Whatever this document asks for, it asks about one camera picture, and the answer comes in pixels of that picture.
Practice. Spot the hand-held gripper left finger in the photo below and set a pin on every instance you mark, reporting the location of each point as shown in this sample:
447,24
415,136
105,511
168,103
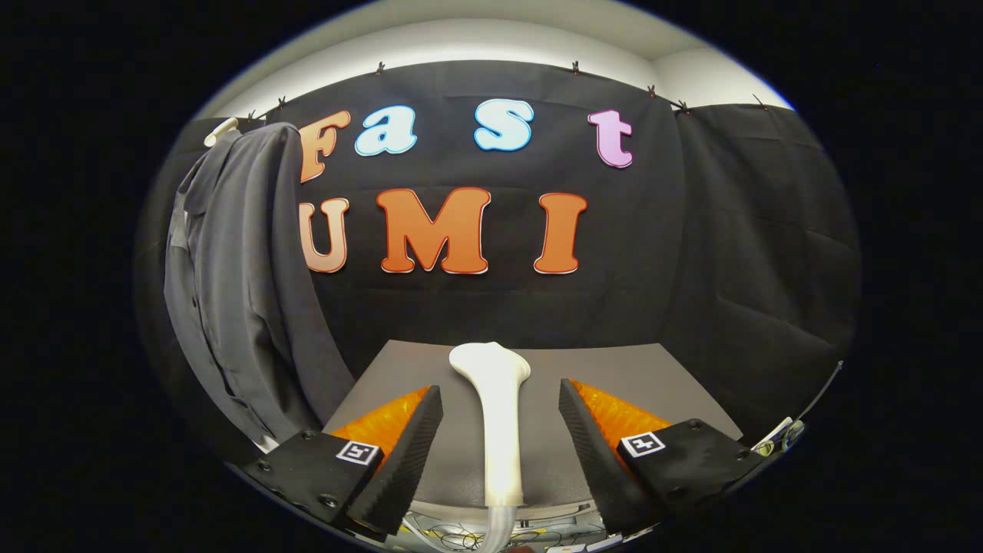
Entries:
399,472

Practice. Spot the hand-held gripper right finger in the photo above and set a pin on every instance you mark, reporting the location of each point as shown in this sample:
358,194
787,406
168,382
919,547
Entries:
607,472

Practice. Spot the white garment steamer head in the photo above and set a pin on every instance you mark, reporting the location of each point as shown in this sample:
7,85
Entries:
499,415

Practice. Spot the dark grey button shirt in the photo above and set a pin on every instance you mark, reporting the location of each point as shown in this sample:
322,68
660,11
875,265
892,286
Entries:
230,269

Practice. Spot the cream garment hanger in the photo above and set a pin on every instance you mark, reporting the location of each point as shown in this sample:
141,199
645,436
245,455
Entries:
220,131

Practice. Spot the grey top cabinet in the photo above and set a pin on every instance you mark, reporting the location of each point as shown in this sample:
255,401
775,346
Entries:
622,376

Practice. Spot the white side desk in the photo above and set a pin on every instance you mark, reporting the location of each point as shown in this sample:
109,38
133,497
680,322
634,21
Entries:
772,438

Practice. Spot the row of black cloth clips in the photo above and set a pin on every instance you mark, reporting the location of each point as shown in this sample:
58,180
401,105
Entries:
574,67

